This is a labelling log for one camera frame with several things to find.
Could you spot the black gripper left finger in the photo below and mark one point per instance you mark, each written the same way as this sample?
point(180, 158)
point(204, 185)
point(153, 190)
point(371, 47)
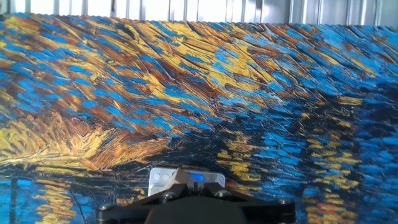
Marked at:
point(140, 208)

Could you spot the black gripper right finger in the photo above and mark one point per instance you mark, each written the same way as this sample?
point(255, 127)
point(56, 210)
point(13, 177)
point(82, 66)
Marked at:
point(264, 211)

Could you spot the light wooden block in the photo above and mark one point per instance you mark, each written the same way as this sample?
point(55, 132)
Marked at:
point(180, 179)

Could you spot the silver digital pocket scale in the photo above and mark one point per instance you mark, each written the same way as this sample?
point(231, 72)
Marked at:
point(157, 183)

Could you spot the blue starry night print cloth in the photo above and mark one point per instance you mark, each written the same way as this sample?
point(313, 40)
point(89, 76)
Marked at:
point(199, 93)

